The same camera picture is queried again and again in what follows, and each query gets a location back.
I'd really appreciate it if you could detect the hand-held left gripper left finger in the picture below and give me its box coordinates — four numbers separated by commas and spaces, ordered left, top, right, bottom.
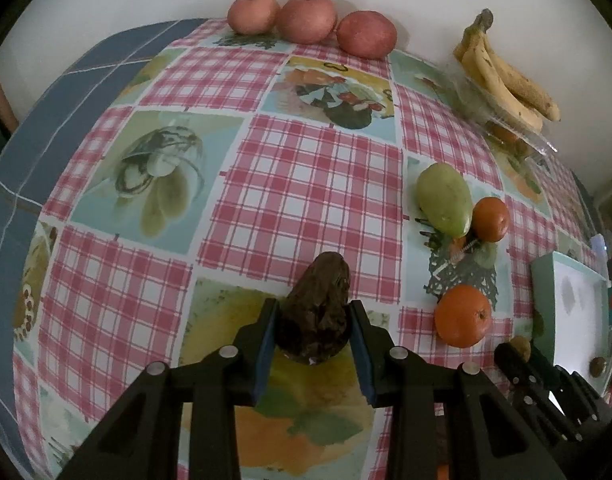
56, 298, 281, 480

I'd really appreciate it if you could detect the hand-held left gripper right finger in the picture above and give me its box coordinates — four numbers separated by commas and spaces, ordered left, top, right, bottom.
348, 300, 569, 480

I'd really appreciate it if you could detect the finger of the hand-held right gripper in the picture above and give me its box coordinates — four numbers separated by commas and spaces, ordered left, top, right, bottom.
530, 346, 601, 423
494, 342, 584, 443

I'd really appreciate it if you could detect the dark brown avocado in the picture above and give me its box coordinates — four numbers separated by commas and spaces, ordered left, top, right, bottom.
277, 252, 351, 366

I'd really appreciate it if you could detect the white tray with teal rim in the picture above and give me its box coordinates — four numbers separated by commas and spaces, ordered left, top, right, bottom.
530, 252, 611, 396

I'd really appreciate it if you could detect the orange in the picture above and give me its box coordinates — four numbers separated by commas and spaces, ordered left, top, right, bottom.
434, 284, 493, 348
472, 196, 511, 243

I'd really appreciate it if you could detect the checkered printed tablecloth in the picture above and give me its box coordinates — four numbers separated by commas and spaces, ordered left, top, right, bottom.
13, 19, 606, 480

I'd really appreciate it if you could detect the green mango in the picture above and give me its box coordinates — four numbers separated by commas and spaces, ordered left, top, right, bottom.
417, 161, 473, 237

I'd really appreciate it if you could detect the small tangerine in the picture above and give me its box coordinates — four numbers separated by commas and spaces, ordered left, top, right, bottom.
488, 122, 529, 153

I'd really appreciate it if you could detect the clear plastic container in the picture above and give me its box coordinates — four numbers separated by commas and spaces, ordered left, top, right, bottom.
446, 67, 559, 161

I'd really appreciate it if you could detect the yellow banana bunch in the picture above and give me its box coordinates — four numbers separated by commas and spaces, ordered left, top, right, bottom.
453, 8, 561, 133

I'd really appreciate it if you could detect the blue gridded table cover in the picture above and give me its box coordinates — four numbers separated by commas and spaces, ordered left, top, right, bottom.
0, 19, 209, 466

